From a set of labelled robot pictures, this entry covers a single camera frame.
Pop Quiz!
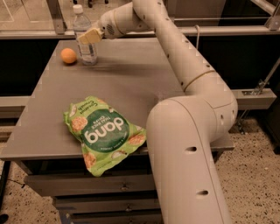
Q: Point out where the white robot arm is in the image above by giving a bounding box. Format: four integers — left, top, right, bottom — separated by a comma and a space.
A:
79, 0, 238, 224

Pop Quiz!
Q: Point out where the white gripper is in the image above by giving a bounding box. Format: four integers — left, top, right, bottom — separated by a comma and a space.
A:
78, 10, 122, 45

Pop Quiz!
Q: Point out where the green dang chips bag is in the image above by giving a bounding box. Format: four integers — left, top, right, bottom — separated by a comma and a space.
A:
64, 96, 146, 177

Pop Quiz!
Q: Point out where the orange fruit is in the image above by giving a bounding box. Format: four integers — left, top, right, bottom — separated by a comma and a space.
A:
60, 48, 77, 64

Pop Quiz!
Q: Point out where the grey metal railing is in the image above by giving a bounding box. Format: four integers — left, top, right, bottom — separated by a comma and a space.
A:
0, 0, 280, 39

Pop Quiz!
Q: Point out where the grey drawer cabinet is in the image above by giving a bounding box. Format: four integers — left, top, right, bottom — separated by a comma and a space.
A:
1, 38, 238, 224

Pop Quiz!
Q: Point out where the clear blue plastic water bottle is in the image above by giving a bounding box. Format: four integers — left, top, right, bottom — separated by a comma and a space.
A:
73, 4, 97, 66

